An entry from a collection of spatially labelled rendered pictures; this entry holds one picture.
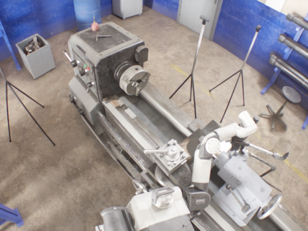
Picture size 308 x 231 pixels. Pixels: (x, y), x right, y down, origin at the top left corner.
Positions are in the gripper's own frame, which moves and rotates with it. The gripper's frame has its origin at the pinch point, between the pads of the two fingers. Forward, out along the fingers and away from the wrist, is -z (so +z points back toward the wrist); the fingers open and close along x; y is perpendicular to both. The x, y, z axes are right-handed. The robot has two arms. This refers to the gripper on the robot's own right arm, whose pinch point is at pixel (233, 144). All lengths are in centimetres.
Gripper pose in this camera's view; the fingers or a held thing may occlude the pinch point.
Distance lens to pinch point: 133.1
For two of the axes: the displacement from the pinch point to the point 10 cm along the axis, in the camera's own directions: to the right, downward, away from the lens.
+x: -1.5, 7.8, -6.1
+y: 9.9, 1.4, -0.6
